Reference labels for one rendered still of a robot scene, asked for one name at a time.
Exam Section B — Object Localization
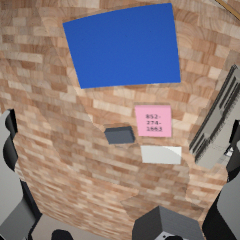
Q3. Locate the pink sticky note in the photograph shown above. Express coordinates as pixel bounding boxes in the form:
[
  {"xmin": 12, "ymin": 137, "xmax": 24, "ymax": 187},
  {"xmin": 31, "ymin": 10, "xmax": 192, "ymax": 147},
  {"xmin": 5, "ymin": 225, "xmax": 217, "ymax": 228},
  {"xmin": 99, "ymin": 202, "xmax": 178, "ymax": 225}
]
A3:
[{"xmin": 135, "ymin": 105, "xmax": 172, "ymax": 137}]

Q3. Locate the beige desk phone base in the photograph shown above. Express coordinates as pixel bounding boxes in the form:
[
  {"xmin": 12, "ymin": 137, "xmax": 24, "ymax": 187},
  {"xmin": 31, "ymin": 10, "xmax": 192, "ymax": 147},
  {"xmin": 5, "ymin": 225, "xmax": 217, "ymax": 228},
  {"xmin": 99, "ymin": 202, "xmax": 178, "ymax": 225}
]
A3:
[{"xmin": 189, "ymin": 64, "xmax": 240, "ymax": 166}]

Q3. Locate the white paper sheet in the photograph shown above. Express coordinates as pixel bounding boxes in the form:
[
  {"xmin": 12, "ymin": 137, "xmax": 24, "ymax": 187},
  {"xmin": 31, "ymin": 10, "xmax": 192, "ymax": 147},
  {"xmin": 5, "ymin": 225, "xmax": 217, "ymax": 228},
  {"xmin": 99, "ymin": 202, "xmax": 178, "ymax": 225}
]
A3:
[{"xmin": 141, "ymin": 145, "xmax": 181, "ymax": 164}]

